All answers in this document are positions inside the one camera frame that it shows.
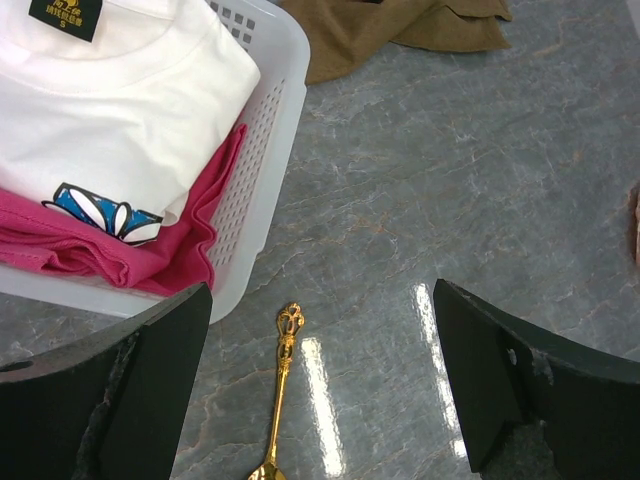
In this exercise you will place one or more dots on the brown cloth napkin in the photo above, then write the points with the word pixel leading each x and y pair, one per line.
pixel 343 35

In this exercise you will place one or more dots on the gold ornate spoon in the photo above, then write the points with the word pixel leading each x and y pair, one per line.
pixel 289 322

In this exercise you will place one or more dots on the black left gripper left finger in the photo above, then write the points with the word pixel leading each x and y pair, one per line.
pixel 110 405

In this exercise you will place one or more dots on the white plastic basket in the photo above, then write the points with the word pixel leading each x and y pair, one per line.
pixel 280 48

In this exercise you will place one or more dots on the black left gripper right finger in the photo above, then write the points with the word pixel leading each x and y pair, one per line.
pixel 504 371

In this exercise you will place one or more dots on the white folded t-shirt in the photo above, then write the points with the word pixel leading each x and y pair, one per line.
pixel 110 110

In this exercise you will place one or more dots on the floral pink hat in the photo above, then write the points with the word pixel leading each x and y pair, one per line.
pixel 633 231

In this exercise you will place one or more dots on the pink folded cloth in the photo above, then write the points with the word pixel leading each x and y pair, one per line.
pixel 47 239

